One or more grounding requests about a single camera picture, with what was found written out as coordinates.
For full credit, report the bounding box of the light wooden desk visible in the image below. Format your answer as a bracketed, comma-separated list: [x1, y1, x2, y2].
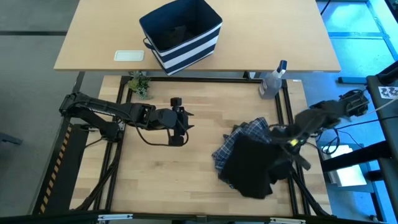
[53, 0, 342, 73]

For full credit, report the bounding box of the dark garment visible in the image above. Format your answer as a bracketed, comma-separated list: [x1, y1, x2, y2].
[155, 24, 197, 51]

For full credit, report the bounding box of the black cloth garment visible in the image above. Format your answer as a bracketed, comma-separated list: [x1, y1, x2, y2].
[219, 133, 295, 200]

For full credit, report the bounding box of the black metal table frame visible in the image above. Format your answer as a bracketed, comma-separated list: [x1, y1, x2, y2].
[74, 75, 332, 222]

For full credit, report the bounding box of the small green potted plant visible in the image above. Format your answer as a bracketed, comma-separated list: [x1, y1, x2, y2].
[127, 71, 154, 101]

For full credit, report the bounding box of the white rectangular tray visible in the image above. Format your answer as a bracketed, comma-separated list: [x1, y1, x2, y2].
[113, 49, 146, 62]

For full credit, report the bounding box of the black equipment cart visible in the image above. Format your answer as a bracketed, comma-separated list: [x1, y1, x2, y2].
[320, 60, 398, 224]

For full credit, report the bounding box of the blue plaid shirt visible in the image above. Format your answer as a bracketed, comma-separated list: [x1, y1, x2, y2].
[211, 117, 271, 189]

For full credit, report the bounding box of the white box on floor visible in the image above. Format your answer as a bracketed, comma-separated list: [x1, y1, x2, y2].
[323, 144, 368, 188]

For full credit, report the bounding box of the grey chair leg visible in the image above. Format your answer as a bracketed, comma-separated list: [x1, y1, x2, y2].
[0, 132, 24, 146]

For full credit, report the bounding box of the silver metal bracket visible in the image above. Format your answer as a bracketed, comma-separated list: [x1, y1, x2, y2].
[269, 217, 307, 224]
[97, 213, 134, 222]

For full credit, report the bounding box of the black cable bundle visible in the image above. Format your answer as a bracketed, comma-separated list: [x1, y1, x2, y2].
[289, 167, 330, 217]
[76, 146, 121, 211]

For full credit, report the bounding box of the navy white striped bin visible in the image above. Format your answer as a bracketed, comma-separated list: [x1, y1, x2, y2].
[139, 0, 223, 77]

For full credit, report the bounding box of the clear spray bottle blue nozzle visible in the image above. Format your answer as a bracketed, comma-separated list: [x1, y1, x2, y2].
[258, 59, 289, 101]

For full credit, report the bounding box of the black hazard-striped floor ramp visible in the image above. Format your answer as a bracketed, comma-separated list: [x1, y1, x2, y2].
[32, 124, 91, 215]

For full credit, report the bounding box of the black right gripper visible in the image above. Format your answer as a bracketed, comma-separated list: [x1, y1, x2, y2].
[269, 125, 312, 171]

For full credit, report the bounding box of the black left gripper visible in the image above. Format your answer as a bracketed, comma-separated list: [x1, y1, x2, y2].
[154, 97, 195, 147]

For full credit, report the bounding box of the white marker tag label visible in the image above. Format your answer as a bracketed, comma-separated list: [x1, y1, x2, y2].
[377, 86, 398, 100]

